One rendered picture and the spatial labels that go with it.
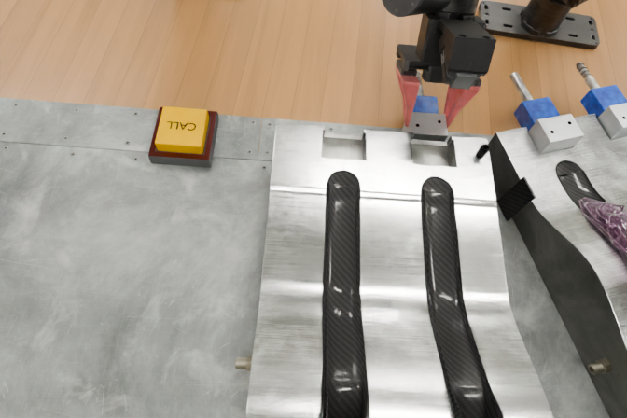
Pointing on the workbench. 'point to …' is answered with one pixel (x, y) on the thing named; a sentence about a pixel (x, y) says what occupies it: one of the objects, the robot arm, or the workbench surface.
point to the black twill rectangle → (516, 199)
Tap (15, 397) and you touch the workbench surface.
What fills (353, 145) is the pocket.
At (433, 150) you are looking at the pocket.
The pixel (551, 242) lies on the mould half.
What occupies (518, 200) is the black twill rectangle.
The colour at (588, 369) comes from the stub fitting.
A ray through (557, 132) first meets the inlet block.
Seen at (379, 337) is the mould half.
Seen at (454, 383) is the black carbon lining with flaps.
